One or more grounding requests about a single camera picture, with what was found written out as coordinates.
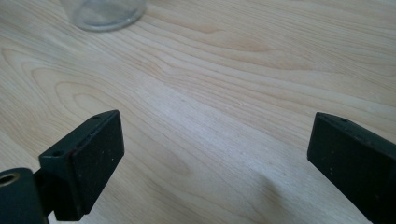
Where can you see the clear glass jar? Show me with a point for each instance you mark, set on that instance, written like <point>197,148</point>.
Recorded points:
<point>106,15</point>

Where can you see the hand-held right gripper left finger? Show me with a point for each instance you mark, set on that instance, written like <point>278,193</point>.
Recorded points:
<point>93,161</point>

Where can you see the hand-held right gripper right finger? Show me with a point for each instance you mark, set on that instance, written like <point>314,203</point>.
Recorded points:
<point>355,161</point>

